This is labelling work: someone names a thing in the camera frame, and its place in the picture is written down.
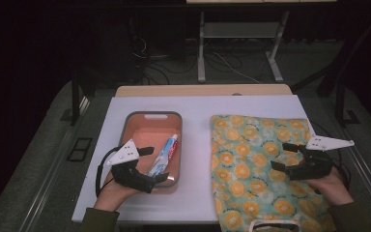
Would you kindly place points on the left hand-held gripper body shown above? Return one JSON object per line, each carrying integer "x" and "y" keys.
{"x": 132, "y": 179}

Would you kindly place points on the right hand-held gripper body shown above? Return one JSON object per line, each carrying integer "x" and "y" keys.
{"x": 314, "y": 166}

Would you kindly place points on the toothpaste tube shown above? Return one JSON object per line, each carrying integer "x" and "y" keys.
{"x": 165, "y": 153}

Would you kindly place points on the orange basin with grey rim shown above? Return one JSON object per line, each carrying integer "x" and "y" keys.
{"x": 151, "y": 125}

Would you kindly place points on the orange-slice print tote bag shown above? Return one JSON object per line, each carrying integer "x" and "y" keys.
{"x": 248, "y": 180}

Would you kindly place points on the person's left hand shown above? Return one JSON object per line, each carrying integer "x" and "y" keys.
{"x": 114, "y": 195}

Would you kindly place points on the person's right hand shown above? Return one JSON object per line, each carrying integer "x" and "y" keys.
{"x": 331, "y": 188}

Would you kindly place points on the white board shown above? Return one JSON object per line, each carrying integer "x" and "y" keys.
{"x": 193, "y": 109}

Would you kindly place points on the black metal stand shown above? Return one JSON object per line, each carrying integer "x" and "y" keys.
{"x": 341, "y": 103}
{"x": 75, "y": 96}

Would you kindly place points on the wooden table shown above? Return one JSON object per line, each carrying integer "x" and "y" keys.
{"x": 203, "y": 90}

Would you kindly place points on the black floor socket frame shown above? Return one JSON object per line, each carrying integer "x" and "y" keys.
{"x": 79, "y": 149}

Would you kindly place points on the white metal frame desk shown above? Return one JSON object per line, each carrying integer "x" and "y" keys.
{"x": 240, "y": 29}

